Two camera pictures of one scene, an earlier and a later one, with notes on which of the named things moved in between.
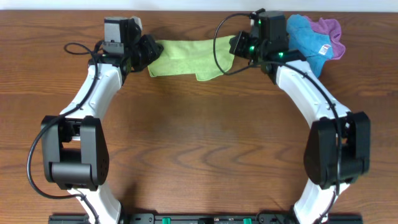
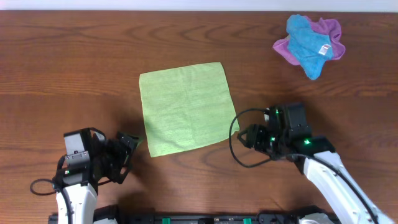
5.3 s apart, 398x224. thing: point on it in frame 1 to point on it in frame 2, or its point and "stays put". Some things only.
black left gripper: [150, 49] to [121, 154]
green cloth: [209, 58] to [186, 107]
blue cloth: [316, 48] stays put
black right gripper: [237, 47] to [252, 140]
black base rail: [206, 218] stays put
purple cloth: [333, 28] stays put
